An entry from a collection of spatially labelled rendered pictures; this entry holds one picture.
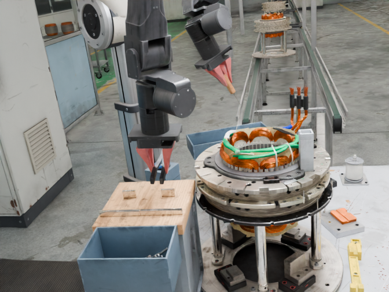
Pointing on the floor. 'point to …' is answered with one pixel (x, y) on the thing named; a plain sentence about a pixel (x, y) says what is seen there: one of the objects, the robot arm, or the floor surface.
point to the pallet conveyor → (333, 112)
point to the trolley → (101, 64)
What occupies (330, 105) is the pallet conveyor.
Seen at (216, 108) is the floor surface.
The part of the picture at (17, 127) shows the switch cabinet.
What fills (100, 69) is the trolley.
